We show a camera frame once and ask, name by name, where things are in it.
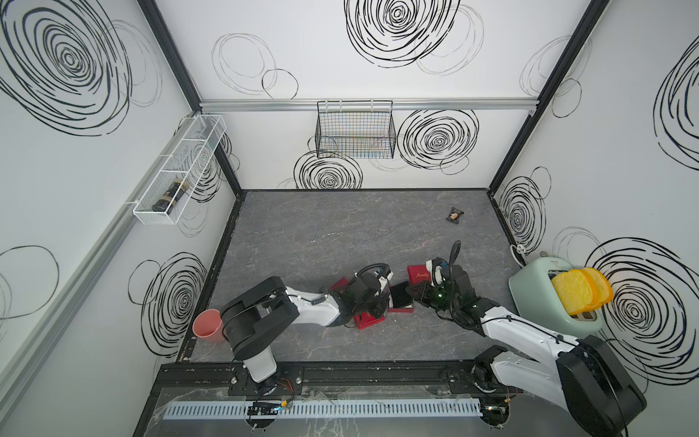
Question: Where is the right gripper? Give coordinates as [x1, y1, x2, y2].
[403, 279, 458, 313]

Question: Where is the red jewelry box base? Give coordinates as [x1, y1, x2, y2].
[387, 280, 416, 314]

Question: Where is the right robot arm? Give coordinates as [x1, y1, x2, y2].
[407, 241, 647, 436]

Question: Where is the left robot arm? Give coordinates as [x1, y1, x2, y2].
[220, 263, 393, 384]

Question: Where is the middle red jewelry box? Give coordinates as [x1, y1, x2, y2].
[353, 312, 385, 331]

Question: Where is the red jewelry box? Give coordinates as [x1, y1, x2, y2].
[329, 278, 350, 291]
[353, 312, 385, 331]

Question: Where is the left red jewelry box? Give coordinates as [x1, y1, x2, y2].
[329, 278, 350, 291]

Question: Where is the small dark snack wrapper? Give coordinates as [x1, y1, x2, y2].
[446, 208, 464, 224]

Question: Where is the mint green toaster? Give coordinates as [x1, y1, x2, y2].
[508, 257, 604, 338]

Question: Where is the front yellow toast slice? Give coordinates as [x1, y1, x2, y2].
[551, 269, 597, 316]

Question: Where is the yellow toast slice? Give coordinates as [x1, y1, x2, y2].
[582, 268, 613, 311]
[551, 269, 597, 316]

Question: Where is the pink plastic cup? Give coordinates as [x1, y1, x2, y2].
[192, 309, 225, 344]

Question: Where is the back yellow toast slice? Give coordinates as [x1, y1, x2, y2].
[582, 268, 613, 311]

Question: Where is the dark bottle in shelf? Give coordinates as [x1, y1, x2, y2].
[151, 180, 189, 214]

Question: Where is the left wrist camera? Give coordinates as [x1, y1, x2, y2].
[377, 272, 393, 294]

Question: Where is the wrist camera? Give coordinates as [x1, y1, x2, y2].
[425, 258, 449, 287]
[377, 272, 393, 294]

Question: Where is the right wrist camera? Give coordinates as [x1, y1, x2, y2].
[425, 258, 449, 287]

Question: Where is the white slotted cable duct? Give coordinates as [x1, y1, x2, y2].
[162, 399, 482, 420]

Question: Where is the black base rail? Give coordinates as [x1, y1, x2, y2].
[151, 360, 516, 397]

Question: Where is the black wire wall basket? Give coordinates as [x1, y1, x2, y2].
[314, 99, 398, 160]

